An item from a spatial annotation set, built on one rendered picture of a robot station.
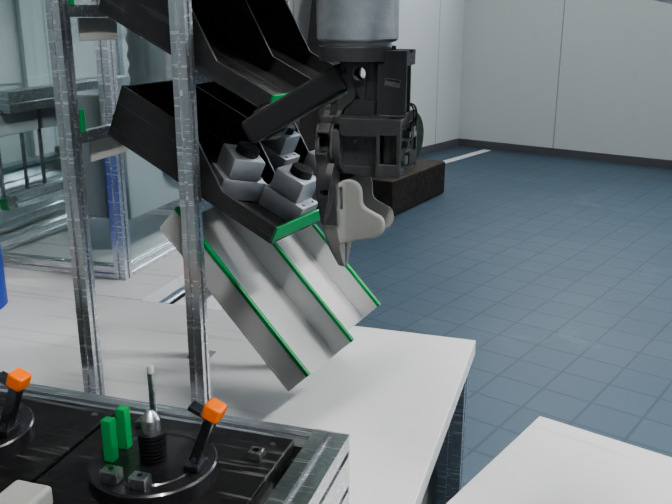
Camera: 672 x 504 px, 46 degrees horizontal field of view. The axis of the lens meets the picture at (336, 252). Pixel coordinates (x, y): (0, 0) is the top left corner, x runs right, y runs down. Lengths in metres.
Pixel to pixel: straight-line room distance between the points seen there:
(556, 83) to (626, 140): 0.95
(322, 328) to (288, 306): 0.06
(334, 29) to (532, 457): 0.70
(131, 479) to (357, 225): 0.35
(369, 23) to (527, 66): 8.26
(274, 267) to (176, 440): 0.32
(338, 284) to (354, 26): 0.64
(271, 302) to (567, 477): 0.47
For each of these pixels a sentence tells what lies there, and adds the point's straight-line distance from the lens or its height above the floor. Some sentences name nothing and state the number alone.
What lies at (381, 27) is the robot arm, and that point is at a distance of 0.72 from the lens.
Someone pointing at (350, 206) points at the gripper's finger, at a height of 1.29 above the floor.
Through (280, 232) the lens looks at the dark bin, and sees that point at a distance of 0.98.
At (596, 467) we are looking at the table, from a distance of 1.19.
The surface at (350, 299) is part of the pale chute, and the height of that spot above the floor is 1.02.
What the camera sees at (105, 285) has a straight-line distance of 1.90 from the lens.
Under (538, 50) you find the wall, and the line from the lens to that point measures 8.90.
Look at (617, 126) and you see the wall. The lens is 8.64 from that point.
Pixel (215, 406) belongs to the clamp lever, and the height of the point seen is 1.07.
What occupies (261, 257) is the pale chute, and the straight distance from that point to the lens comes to 1.16.
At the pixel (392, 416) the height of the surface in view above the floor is 0.86.
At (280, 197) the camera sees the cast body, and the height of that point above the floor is 1.23.
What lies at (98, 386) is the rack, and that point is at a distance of 1.18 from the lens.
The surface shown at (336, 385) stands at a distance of 1.35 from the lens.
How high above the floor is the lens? 1.46
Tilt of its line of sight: 17 degrees down
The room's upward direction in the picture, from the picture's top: straight up
